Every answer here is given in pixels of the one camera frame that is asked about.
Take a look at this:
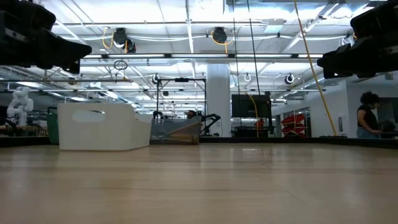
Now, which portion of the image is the black monitor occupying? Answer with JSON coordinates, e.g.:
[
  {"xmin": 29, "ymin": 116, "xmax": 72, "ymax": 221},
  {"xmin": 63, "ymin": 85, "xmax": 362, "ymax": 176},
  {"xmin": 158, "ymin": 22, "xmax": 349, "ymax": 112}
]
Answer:
[{"xmin": 231, "ymin": 94, "xmax": 274, "ymax": 138}]

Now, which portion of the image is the white plastic bin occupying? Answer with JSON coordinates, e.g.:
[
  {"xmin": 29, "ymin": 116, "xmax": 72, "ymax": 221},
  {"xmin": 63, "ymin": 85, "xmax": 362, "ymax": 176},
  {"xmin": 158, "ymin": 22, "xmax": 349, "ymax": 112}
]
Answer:
[{"xmin": 57, "ymin": 102, "xmax": 154, "ymax": 152}]

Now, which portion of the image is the black station frame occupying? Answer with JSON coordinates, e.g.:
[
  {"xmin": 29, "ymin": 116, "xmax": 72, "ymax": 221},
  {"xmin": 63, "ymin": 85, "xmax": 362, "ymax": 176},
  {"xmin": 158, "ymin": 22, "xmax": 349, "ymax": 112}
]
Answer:
[{"xmin": 156, "ymin": 77, "xmax": 207, "ymax": 138}]

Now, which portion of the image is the teal plastic bin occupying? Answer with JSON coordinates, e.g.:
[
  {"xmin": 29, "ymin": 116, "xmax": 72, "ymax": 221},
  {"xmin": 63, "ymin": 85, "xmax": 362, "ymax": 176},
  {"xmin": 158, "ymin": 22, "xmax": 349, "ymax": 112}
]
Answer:
[{"xmin": 45, "ymin": 113, "xmax": 60, "ymax": 145}]

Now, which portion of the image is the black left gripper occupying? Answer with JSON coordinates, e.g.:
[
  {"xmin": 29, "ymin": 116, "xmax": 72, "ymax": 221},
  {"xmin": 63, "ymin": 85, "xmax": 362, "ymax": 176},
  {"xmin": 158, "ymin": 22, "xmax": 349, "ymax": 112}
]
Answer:
[{"xmin": 0, "ymin": 0, "xmax": 93, "ymax": 75}]

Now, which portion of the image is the yellow hanging cable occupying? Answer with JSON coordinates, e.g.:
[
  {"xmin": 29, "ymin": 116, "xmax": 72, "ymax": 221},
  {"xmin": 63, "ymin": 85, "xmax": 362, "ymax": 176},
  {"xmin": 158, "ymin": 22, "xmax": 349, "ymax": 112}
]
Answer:
[{"xmin": 293, "ymin": 0, "xmax": 338, "ymax": 137}]

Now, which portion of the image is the white building column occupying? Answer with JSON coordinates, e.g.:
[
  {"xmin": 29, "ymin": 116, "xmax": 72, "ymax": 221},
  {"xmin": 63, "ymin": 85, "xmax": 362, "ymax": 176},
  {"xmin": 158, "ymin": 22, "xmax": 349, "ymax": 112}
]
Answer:
[{"xmin": 206, "ymin": 63, "xmax": 231, "ymax": 138}]

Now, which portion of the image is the red storage bin rack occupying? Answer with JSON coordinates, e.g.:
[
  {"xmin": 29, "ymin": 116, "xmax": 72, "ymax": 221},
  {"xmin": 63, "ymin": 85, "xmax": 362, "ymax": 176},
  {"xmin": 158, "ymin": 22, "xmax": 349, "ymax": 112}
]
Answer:
[{"xmin": 281, "ymin": 113, "xmax": 307, "ymax": 137}]

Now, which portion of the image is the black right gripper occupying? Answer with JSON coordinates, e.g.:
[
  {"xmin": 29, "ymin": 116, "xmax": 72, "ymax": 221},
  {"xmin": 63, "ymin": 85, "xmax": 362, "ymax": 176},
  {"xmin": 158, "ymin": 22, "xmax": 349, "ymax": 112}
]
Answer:
[{"xmin": 317, "ymin": 0, "xmax": 398, "ymax": 80}]

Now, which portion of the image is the black aluminium table frame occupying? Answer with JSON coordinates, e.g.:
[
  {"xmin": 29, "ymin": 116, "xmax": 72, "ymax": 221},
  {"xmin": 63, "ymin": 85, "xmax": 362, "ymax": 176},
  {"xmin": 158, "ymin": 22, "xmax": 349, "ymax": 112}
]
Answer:
[{"xmin": 0, "ymin": 135, "xmax": 398, "ymax": 149}]

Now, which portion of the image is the grey transparent plastic bin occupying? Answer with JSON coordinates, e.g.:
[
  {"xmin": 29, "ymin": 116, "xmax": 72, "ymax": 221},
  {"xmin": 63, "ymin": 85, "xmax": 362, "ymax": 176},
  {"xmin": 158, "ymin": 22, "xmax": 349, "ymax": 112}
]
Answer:
[{"xmin": 150, "ymin": 116, "xmax": 203, "ymax": 146}]

